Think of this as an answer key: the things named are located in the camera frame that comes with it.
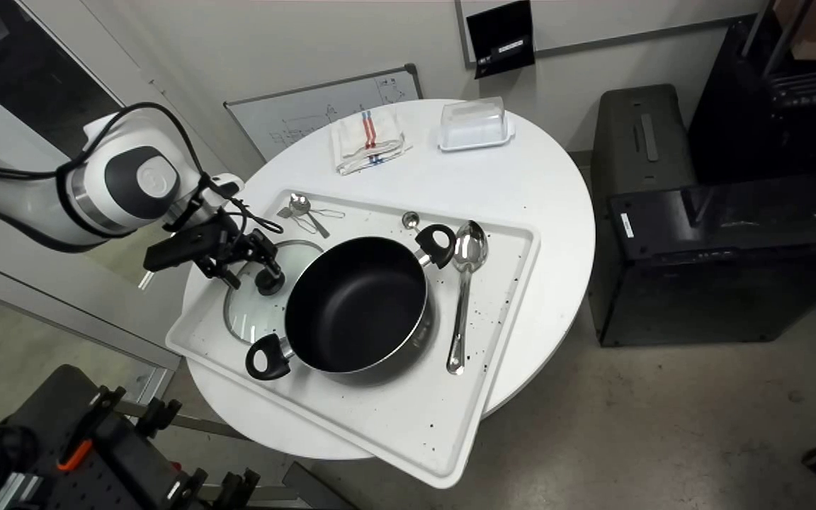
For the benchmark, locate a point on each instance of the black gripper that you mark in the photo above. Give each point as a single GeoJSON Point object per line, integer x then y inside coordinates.
{"type": "Point", "coordinates": [226, 236]}

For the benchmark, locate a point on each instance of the glass lid black knob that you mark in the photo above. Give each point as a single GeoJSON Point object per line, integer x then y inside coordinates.
{"type": "Point", "coordinates": [245, 314]}

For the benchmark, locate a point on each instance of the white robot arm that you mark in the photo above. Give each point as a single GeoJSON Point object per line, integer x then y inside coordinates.
{"type": "Point", "coordinates": [14, 201]}

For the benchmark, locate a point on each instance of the black cooking pot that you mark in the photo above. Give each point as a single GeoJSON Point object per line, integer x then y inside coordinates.
{"type": "Point", "coordinates": [352, 300]}

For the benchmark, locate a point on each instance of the small metal spoon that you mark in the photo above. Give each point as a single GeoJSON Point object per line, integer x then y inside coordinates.
{"type": "Point", "coordinates": [287, 214]}
{"type": "Point", "coordinates": [303, 201]}

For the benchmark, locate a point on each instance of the framed whiteboard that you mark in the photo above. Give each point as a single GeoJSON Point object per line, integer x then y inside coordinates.
{"type": "Point", "coordinates": [305, 113]}

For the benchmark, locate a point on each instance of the small round metal piece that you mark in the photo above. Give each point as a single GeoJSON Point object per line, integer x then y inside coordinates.
{"type": "Point", "coordinates": [412, 218]}

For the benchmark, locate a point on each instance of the white plastic tray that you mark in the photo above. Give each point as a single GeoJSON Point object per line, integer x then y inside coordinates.
{"type": "Point", "coordinates": [381, 413]}

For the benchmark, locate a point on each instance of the large metal serving spoon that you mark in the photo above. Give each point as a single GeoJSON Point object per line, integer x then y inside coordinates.
{"type": "Point", "coordinates": [470, 246]}

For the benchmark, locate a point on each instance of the black tool cart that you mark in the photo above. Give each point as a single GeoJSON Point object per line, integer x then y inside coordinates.
{"type": "Point", "coordinates": [49, 413]}

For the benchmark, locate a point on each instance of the clear plastic butter dish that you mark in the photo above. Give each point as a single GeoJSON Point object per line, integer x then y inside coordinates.
{"type": "Point", "coordinates": [474, 129]}

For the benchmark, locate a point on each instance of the dark shelf unit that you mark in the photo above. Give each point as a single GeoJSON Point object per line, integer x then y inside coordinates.
{"type": "Point", "coordinates": [787, 102]}

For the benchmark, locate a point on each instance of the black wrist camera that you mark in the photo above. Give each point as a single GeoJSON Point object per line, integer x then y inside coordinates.
{"type": "Point", "coordinates": [172, 256]}

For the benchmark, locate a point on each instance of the black wall box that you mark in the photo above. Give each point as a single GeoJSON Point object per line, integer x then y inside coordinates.
{"type": "Point", "coordinates": [500, 37]}

